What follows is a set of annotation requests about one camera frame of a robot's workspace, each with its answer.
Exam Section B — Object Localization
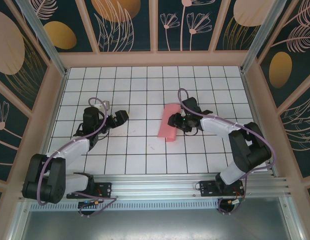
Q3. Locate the pink cloth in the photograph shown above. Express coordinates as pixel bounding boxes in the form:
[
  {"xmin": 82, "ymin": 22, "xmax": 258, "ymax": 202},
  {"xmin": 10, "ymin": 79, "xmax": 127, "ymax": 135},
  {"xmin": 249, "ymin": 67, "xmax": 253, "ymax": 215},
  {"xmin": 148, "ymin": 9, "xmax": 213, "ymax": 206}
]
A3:
[{"xmin": 157, "ymin": 103, "xmax": 181, "ymax": 143}]

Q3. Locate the grey metal sheet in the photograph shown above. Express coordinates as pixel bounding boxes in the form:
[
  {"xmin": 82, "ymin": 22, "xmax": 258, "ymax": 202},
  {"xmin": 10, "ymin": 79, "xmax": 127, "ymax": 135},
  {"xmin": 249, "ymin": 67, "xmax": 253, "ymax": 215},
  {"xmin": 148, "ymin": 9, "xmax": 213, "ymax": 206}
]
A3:
[{"xmin": 18, "ymin": 211, "xmax": 305, "ymax": 240}]

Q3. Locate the white grid mat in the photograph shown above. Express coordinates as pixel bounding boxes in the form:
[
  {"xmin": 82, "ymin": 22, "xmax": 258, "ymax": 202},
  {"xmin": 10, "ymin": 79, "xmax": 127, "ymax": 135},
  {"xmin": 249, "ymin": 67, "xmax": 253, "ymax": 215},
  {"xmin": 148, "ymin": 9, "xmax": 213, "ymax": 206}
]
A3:
[{"xmin": 41, "ymin": 65, "xmax": 269, "ymax": 176}]

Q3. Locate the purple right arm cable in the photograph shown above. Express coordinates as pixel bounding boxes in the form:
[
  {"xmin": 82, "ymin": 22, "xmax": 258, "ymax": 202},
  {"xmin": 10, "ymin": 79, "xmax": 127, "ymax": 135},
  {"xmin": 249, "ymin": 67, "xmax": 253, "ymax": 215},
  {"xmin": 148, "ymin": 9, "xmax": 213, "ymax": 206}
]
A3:
[{"xmin": 177, "ymin": 87, "xmax": 275, "ymax": 216}]

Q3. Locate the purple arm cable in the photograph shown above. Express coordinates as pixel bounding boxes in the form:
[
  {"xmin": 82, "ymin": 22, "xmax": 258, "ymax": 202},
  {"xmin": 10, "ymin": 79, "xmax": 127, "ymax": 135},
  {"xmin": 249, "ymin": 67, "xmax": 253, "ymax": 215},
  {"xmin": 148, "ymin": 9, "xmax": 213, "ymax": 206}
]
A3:
[
  {"xmin": 36, "ymin": 96, "xmax": 118, "ymax": 219},
  {"xmin": 177, "ymin": 87, "xmax": 275, "ymax": 216}
]

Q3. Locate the aluminium side rail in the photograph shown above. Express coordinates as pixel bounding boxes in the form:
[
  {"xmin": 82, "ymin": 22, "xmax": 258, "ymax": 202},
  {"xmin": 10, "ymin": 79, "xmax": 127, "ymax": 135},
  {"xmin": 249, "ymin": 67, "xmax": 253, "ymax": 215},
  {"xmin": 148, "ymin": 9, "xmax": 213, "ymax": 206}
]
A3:
[
  {"xmin": 239, "ymin": 67, "xmax": 280, "ymax": 179},
  {"xmin": 43, "ymin": 68, "xmax": 69, "ymax": 156}
]

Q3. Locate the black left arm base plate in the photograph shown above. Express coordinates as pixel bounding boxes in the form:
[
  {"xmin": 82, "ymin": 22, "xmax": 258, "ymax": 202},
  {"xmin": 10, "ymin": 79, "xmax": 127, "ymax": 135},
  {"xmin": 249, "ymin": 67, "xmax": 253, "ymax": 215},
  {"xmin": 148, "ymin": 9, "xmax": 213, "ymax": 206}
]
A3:
[{"xmin": 66, "ymin": 181, "xmax": 113, "ymax": 200}]

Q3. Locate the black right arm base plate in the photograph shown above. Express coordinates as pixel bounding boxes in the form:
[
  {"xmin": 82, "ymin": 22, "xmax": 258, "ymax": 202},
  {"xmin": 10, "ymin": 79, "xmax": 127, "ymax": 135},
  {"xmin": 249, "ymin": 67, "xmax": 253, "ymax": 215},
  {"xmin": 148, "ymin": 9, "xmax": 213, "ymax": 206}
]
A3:
[{"xmin": 199, "ymin": 179, "xmax": 246, "ymax": 198}]

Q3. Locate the aluminium mounting rail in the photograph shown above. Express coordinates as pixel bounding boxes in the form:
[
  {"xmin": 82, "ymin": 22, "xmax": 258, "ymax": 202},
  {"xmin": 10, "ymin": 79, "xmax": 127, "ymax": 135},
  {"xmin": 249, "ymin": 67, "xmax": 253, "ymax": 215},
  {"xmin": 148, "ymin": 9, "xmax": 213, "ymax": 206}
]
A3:
[{"xmin": 18, "ymin": 174, "xmax": 293, "ymax": 202}]

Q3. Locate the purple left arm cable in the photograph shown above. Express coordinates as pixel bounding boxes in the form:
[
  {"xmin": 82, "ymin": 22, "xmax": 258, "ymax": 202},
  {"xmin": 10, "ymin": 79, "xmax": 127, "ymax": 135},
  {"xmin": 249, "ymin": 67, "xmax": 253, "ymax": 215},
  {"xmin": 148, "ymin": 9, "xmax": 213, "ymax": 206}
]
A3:
[{"xmin": 36, "ymin": 96, "xmax": 118, "ymax": 219}]

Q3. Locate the aluminium corner post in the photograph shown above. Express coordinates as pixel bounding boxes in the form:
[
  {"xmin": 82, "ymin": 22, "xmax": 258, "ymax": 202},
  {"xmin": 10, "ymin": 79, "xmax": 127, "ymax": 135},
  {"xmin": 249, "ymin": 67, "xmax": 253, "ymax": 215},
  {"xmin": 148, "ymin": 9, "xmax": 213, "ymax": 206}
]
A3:
[
  {"xmin": 239, "ymin": 0, "xmax": 296, "ymax": 74},
  {"xmin": 14, "ymin": 0, "xmax": 69, "ymax": 77}
]

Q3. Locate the slotted grey cable duct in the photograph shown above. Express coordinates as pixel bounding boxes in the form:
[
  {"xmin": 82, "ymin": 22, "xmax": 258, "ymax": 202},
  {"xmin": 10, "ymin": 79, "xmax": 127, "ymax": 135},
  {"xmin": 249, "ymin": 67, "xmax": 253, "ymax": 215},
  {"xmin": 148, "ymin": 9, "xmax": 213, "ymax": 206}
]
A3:
[{"xmin": 29, "ymin": 201, "xmax": 221, "ymax": 212}]

